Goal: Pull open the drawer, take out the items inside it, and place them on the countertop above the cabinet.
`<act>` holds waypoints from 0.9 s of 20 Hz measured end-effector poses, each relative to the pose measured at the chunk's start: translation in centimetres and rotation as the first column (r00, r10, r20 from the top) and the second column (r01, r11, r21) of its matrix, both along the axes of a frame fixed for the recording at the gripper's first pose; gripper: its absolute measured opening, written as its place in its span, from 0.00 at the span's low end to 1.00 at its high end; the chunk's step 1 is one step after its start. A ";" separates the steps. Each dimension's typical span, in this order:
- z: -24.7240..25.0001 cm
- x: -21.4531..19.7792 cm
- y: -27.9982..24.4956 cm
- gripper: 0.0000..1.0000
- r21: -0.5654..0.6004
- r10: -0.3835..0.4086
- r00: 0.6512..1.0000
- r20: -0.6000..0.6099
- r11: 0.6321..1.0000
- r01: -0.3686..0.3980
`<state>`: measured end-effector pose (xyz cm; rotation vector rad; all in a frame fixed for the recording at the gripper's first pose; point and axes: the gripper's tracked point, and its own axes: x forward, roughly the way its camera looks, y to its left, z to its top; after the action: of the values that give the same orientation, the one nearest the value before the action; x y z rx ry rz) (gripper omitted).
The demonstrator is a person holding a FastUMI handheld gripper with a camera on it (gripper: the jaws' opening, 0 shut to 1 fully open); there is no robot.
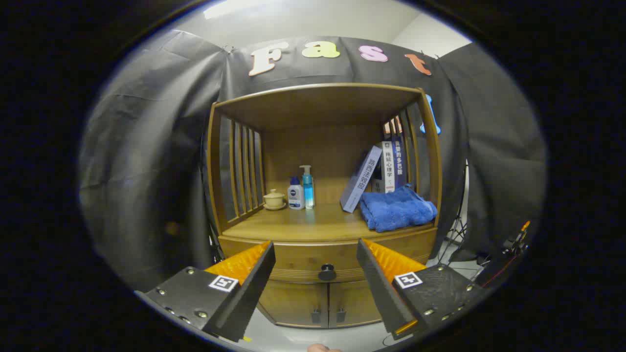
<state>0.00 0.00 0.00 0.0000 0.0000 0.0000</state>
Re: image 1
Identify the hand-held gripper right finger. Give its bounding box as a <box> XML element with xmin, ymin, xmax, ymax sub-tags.
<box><xmin>356</xmin><ymin>238</ymin><xmax>490</xmax><ymax>341</ymax></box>

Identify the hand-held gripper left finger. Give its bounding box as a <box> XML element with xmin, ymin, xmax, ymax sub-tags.
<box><xmin>134</xmin><ymin>241</ymin><xmax>276</xmax><ymax>343</ymax></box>

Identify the wooden countertop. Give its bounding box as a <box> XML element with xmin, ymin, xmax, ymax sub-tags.
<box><xmin>223</xmin><ymin>203</ymin><xmax>435</xmax><ymax>242</ymax></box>

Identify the wooden cabinet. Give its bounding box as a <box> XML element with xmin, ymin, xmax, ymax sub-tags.
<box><xmin>205</xmin><ymin>82</ymin><xmax>443</xmax><ymax>329</ymax></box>

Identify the blue folded towel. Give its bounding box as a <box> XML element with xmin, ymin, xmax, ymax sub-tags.
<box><xmin>359</xmin><ymin>184</ymin><xmax>438</xmax><ymax>233</ymax></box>

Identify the beige lidded cup with saucer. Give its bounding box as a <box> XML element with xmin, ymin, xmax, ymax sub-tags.
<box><xmin>263</xmin><ymin>189</ymin><xmax>287</xmax><ymax>211</ymax></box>

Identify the black tripod stand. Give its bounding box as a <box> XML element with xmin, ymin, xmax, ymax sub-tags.
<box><xmin>443</xmin><ymin>161</ymin><xmax>470</xmax><ymax>250</ymax></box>

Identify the white lotion bottle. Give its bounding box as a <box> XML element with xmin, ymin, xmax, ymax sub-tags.
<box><xmin>288</xmin><ymin>176</ymin><xmax>305</xmax><ymax>210</ymax></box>

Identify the grey leaning book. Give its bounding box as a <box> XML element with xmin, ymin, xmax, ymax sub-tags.
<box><xmin>340</xmin><ymin>145</ymin><xmax>383</xmax><ymax>213</ymax></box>

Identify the blue pump bottle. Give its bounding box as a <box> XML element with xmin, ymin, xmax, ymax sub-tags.
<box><xmin>299</xmin><ymin>165</ymin><xmax>316</xmax><ymax>210</ymax></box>

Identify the black device with orange tip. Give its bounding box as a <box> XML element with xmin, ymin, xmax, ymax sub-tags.
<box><xmin>477</xmin><ymin>221</ymin><xmax>531</xmax><ymax>289</ymax></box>

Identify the white spine book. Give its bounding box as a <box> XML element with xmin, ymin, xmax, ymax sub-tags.
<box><xmin>370</xmin><ymin>141</ymin><xmax>396</xmax><ymax>194</ymax></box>

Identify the dark blue spine book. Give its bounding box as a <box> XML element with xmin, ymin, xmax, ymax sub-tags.
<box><xmin>391</xmin><ymin>139</ymin><xmax>407</xmax><ymax>189</ymax></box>

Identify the black backdrop cloth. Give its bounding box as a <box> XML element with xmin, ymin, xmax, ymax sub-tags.
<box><xmin>78</xmin><ymin>29</ymin><xmax>547</xmax><ymax>294</ymax></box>

